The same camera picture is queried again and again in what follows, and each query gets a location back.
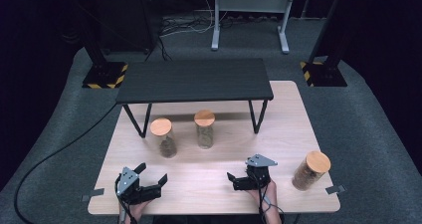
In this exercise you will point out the glass jar with pale contents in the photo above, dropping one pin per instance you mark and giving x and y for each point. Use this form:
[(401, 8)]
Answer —
[(204, 118)]

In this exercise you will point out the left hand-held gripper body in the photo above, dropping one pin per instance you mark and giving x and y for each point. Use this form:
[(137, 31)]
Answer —
[(127, 180)]

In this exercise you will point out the grey tape strip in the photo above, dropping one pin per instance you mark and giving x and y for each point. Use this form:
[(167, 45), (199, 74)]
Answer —
[(93, 194), (335, 189)]

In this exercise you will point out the grey metal stand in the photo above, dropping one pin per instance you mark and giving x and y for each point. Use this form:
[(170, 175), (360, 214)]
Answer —
[(252, 4)]

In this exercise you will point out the black stand with striped base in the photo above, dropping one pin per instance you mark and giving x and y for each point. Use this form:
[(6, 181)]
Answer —
[(104, 74), (323, 74)]

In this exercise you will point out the glass jar with dark contents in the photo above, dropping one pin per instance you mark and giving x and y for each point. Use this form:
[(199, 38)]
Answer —
[(163, 127)]

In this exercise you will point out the glass jar with brown contents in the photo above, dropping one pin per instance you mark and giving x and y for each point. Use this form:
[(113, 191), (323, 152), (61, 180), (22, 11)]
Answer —
[(316, 162)]

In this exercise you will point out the person's left hand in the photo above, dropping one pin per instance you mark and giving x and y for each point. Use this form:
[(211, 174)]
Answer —
[(135, 210)]

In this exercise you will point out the black cabinet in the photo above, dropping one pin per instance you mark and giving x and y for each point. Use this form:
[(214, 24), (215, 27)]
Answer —
[(126, 15)]

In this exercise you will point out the black shelf rack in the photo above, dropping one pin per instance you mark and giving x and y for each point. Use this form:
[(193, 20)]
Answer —
[(194, 79)]

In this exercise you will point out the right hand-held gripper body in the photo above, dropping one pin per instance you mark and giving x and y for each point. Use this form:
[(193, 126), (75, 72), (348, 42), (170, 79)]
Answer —
[(260, 176)]

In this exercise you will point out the person's right hand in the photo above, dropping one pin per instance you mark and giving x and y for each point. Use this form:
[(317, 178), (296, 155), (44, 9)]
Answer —
[(268, 197)]

